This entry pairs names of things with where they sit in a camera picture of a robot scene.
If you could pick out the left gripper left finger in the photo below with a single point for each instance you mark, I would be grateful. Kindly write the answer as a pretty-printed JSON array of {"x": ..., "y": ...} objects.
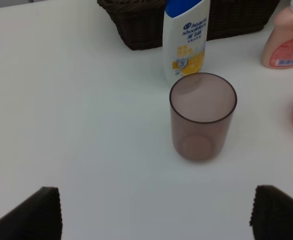
[{"x": 39, "y": 217}]

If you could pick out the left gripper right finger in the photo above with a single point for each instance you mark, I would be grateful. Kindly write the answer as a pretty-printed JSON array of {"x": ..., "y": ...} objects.
[{"x": 272, "y": 214}]

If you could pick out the translucent purple plastic cup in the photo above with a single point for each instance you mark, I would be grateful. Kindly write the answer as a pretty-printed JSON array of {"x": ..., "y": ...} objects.
[{"x": 201, "y": 110}]

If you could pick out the pink lotion bottle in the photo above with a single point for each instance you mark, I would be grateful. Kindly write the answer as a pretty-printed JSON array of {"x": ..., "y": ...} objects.
[{"x": 278, "y": 50}]

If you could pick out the white blue shampoo bottle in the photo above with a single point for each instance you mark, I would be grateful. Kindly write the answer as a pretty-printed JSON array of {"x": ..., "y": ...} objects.
[{"x": 184, "y": 37}]

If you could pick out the dark brown wicker basket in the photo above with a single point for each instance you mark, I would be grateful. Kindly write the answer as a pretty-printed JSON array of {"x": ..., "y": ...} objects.
[{"x": 140, "y": 22}]

